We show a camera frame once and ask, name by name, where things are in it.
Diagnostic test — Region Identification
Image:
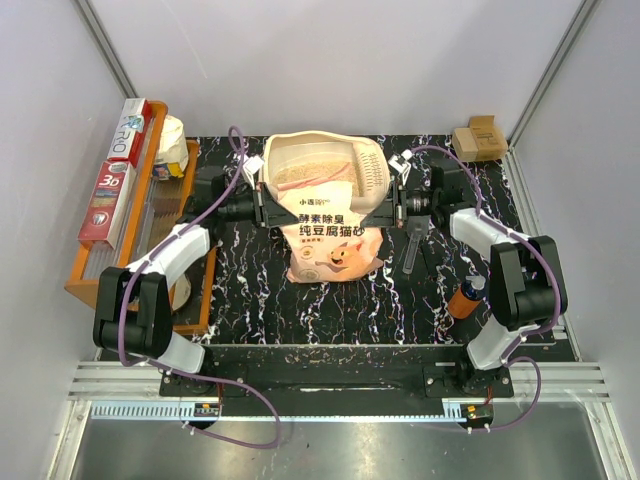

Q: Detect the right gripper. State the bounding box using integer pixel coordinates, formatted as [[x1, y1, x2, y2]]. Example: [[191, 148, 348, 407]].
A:
[[361, 181, 439, 228]]

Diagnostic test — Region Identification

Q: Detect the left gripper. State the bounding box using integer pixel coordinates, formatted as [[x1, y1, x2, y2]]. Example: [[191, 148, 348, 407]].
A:
[[218, 182, 299, 229]]

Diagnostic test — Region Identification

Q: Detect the clear plastic scoop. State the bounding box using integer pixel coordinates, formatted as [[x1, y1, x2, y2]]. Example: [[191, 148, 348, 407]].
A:
[[402, 216, 430, 275]]

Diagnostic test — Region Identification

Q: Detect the pink cat litter bag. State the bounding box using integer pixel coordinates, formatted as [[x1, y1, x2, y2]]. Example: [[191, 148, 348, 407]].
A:
[[272, 162, 383, 283]]

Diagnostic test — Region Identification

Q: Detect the cream plastic litter box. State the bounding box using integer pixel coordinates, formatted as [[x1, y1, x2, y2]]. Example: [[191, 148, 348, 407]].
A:
[[259, 131, 391, 214]]

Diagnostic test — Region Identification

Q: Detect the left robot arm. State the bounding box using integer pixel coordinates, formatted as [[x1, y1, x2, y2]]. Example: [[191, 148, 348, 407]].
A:
[[93, 174, 298, 396]]

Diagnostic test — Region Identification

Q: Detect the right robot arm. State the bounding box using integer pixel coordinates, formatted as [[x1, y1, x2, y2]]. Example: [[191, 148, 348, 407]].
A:
[[361, 161, 568, 396]]

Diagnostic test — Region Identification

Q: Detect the brown cardboard box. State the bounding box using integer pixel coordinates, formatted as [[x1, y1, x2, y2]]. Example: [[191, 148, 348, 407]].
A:
[[452, 115, 508, 162]]

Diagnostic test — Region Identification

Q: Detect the red white toothpaste box upper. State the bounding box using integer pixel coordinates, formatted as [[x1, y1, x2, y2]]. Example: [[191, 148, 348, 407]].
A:
[[107, 98, 152, 167]]

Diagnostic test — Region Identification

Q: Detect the red 3D toothpaste box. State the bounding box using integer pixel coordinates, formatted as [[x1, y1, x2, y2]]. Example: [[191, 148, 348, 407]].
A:
[[77, 161, 136, 249]]

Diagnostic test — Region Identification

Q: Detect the black marble pattern mat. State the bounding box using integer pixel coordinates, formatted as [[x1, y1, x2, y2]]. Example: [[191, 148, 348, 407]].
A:
[[192, 133, 556, 346]]

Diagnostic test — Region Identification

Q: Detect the orange bottle with white cap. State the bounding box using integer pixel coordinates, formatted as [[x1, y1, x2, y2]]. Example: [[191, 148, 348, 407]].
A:
[[447, 275, 487, 320]]

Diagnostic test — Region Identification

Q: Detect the orange wooden tray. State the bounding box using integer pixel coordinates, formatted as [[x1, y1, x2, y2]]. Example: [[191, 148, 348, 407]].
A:
[[64, 101, 216, 336]]

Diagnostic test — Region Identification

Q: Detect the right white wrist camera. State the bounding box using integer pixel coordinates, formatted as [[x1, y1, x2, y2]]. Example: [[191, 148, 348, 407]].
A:
[[388, 149, 413, 185]]

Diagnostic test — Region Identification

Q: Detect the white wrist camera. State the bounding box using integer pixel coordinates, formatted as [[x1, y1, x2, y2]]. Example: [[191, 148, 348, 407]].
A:
[[388, 149, 413, 185], [241, 155, 264, 189]]

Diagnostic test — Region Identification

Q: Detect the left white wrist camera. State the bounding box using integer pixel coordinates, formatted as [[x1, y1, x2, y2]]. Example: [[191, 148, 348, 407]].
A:
[[241, 155, 264, 189]]

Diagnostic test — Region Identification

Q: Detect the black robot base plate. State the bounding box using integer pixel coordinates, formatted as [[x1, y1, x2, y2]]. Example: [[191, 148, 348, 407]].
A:
[[158, 342, 515, 401]]

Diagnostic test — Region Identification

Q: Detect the aluminium rail frame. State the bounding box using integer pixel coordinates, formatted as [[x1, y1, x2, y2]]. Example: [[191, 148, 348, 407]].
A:
[[48, 362, 639, 479]]

